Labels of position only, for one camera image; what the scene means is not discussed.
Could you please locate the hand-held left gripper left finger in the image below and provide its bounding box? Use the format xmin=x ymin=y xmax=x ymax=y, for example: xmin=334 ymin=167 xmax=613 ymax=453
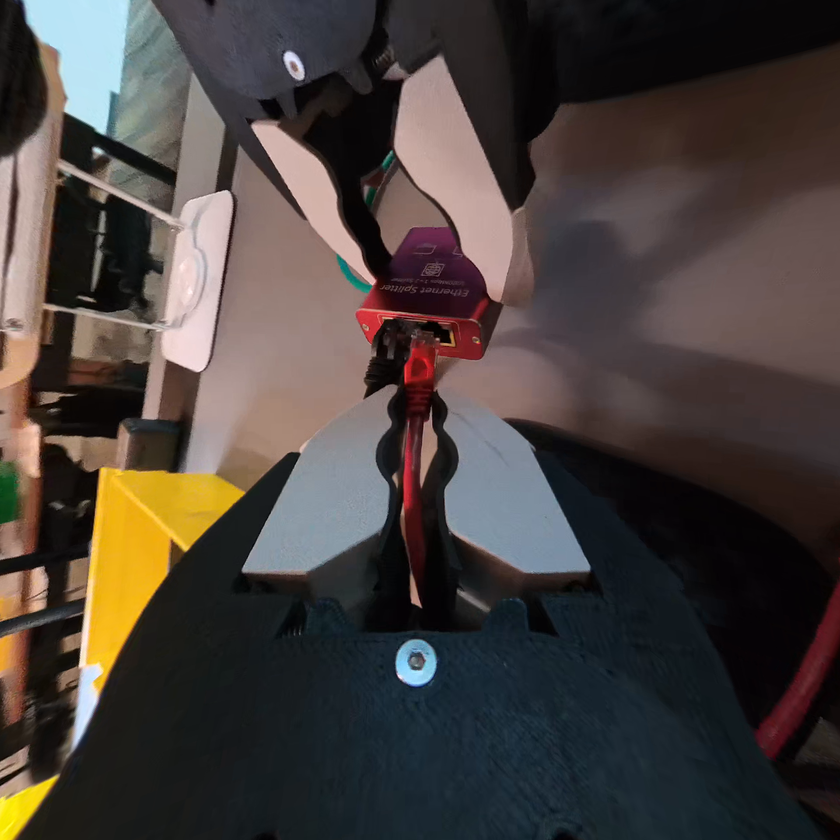
xmin=243 ymin=384 xmax=406 ymax=596

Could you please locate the white document stand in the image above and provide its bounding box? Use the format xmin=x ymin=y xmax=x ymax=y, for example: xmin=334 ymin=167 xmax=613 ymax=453
xmin=42 ymin=157 xmax=236 ymax=374

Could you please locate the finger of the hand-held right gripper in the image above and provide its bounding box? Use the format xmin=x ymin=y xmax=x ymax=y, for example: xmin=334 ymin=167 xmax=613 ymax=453
xmin=251 ymin=118 xmax=395 ymax=284
xmin=392 ymin=54 xmax=536 ymax=307

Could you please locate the grey desk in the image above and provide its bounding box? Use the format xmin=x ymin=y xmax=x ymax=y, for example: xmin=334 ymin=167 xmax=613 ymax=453
xmin=141 ymin=66 xmax=840 ymax=578

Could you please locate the red ethernet splitter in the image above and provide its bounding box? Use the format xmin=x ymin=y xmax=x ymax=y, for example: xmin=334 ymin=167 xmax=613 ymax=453
xmin=356 ymin=226 xmax=493 ymax=361

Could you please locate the dark grey box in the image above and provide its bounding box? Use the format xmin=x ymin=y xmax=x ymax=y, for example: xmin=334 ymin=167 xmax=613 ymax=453
xmin=118 ymin=419 xmax=182 ymax=470

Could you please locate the red ethernet cable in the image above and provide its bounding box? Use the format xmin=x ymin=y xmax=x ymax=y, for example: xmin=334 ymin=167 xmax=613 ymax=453
xmin=402 ymin=331 xmax=840 ymax=760

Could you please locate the yellow plastic bin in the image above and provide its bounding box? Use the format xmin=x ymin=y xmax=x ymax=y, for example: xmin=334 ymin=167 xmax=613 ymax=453
xmin=0 ymin=467 xmax=247 ymax=840

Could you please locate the green ethernet cable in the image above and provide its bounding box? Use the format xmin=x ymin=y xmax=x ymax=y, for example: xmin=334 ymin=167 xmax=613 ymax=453
xmin=336 ymin=151 xmax=398 ymax=294

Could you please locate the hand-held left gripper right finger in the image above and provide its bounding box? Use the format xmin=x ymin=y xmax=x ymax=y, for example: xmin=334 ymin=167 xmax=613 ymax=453
xmin=428 ymin=388 xmax=593 ymax=596

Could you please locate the black padded wrist rest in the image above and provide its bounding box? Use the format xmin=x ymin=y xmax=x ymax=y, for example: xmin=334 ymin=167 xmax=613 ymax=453
xmin=505 ymin=420 xmax=840 ymax=775

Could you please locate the black ethernet cable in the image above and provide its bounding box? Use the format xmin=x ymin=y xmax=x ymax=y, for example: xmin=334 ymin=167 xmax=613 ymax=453
xmin=364 ymin=325 xmax=404 ymax=399

